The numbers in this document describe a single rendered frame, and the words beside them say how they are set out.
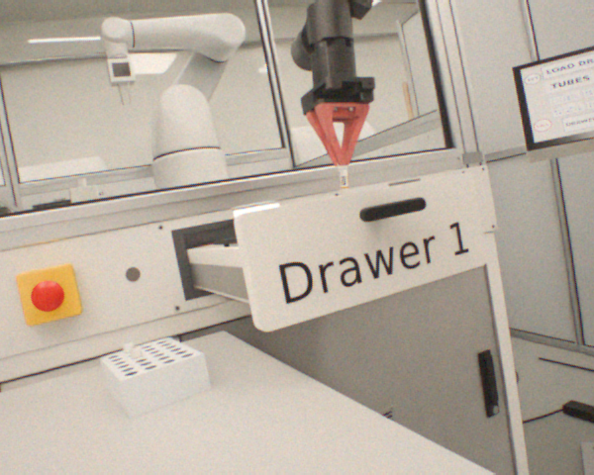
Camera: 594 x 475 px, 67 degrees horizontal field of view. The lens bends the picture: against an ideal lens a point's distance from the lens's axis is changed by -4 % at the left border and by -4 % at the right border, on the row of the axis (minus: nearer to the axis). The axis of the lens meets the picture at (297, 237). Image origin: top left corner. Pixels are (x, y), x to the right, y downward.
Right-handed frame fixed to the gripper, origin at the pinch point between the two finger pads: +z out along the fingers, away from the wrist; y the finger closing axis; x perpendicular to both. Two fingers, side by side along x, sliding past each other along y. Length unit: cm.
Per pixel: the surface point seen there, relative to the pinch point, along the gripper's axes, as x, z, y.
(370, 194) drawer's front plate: -2.5, 5.1, 12.5
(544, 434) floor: 97, 91, -65
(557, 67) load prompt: 78, -25, -35
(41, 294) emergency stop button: -38.6, 13.8, -8.9
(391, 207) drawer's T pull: -2.3, 6.5, 16.2
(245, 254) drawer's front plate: -16.3, 9.6, 14.4
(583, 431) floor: 108, 89, -58
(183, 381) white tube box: -22.6, 21.9, 9.2
